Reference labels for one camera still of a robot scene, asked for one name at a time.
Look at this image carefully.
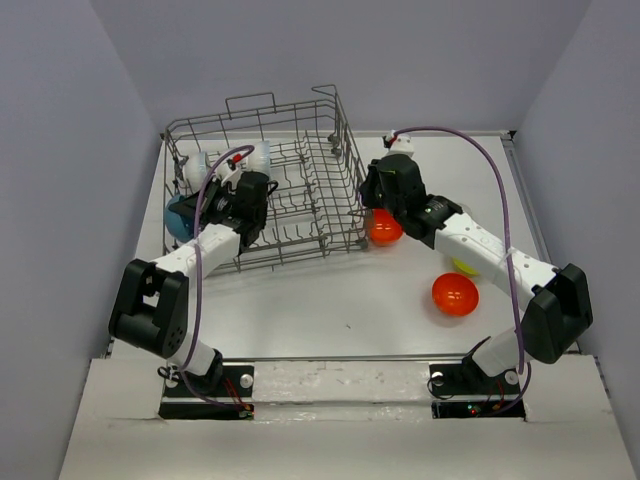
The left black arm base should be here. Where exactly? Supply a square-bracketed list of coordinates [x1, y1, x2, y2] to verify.
[157, 363, 255, 421]

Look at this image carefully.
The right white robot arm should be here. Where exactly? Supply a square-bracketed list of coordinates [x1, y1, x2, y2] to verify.
[360, 154, 593, 392]

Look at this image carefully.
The grey wire dish rack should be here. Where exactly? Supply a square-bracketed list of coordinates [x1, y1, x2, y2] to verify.
[161, 84, 368, 274]

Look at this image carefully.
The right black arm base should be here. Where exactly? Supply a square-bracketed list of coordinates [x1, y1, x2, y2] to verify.
[427, 363, 526, 419]

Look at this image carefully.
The blue bowl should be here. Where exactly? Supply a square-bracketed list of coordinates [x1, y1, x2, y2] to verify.
[163, 194, 195, 243]

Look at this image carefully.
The lime green bowl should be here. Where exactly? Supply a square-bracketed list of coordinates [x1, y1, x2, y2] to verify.
[452, 258, 479, 277]

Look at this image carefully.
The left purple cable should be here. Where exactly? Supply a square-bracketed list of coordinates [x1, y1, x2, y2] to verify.
[177, 144, 257, 409]

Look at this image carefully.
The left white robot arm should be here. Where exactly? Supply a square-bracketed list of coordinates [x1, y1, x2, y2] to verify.
[108, 171, 278, 396]

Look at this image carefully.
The orange bowl left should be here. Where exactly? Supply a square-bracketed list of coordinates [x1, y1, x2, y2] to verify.
[368, 209, 404, 247]

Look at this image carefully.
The orange bowl right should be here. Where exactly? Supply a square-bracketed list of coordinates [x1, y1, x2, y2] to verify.
[431, 272, 479, 317]

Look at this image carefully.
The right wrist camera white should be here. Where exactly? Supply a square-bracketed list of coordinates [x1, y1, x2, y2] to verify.
[382, 131, 415, 158]

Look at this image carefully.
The white square dish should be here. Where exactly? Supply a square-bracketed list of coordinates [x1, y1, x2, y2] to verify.
[458, 202, 475, 217]

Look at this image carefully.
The orange bowl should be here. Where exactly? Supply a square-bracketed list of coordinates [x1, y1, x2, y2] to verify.
[431, 272, 479, 317]
[368, 209, 404, 247]

